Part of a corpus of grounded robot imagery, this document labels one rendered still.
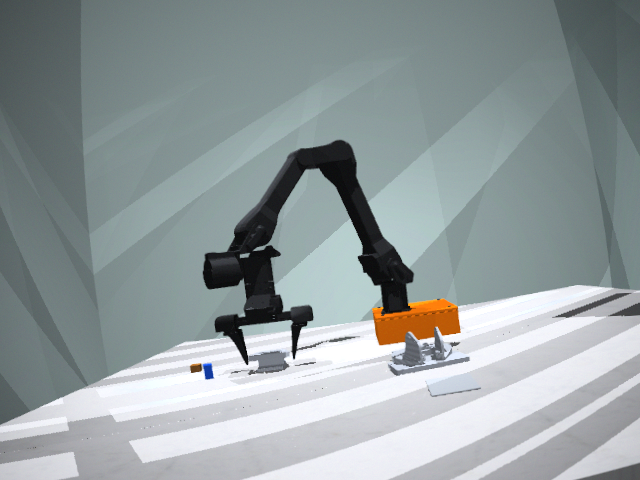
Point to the blue cube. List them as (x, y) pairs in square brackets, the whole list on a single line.
[(208, 371)]

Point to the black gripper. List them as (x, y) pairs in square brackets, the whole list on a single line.
[(299, 315)]

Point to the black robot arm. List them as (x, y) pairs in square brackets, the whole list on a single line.
[(379, 259)]

